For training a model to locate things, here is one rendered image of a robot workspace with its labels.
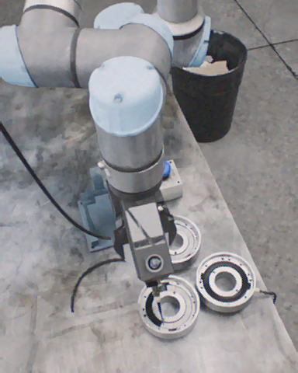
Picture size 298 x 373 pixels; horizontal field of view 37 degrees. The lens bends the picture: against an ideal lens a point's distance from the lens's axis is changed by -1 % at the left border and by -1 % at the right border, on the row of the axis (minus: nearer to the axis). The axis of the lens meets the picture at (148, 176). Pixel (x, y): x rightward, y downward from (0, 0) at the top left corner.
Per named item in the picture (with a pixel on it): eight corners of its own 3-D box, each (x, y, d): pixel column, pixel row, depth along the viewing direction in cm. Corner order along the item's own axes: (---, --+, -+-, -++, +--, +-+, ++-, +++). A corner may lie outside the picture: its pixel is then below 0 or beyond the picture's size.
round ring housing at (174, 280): (203, 337, 76) (205, 329, 73) (143, 346, 76) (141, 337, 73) (192, 281, 83) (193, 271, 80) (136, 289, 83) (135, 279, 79)
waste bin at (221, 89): (247, 139, 215) (260, 65, 182) (181, 155, 211) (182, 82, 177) (222, 95, 236) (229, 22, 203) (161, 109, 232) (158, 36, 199)
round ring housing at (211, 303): (190, 308, 80) (190, 298, 77) (201, 258, 86) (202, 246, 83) (249, 322, 78) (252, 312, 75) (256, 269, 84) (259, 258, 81)
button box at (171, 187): (182, 196, 96) (183, 182, 92) (150, 205, 95) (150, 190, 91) (171, 169, 101) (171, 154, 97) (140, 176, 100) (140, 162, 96)
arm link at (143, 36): (89, 7, 57) (67, 59, 50) (176, 8, 56) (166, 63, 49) (97, 57, 63) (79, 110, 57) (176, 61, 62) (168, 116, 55)
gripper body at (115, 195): (155, 192, 70) (151, 137, 61) (172, 236, 65) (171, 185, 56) (108, 204, 69) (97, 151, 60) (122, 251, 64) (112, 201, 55)
